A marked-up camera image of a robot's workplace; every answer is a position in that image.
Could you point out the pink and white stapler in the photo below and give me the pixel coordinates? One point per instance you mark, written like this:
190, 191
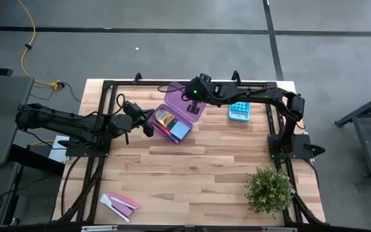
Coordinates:
121, 203

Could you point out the purple plastic pencil case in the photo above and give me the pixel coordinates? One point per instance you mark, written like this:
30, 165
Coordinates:
176, 100

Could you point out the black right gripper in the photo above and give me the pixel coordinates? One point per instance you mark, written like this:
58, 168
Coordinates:
201, 90

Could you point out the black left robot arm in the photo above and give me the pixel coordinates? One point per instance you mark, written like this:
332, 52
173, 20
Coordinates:
60, 120

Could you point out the black metal table frame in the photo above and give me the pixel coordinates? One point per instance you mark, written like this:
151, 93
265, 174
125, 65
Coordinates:
140, 83

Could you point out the white box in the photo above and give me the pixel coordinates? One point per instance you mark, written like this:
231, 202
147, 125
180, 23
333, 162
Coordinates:
58, 154

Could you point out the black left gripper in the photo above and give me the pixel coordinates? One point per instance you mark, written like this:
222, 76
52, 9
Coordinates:
137, 116

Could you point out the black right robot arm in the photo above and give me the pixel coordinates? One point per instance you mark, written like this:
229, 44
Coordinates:
269, 93

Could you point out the grey desk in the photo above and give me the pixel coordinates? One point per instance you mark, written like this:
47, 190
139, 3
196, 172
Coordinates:
5, 135

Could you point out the crayon box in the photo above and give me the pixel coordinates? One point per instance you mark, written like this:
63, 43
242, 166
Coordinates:
163, 117

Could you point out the small artificial green plant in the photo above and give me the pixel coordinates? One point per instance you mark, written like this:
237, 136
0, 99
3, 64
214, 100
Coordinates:
269, 191

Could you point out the grey metal rack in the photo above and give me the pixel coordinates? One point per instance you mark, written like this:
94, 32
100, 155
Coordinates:
366, 138

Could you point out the red marker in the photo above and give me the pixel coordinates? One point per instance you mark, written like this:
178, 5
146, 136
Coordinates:
160, 128

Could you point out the green sticky note pad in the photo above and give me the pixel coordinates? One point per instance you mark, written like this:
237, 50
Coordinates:
180, 129

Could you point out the light blue calculator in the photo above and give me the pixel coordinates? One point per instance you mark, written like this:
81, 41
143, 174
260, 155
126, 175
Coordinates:
239, 111

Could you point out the black crossbar with silver brackets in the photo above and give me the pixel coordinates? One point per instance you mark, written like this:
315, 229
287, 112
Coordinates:
185, 229

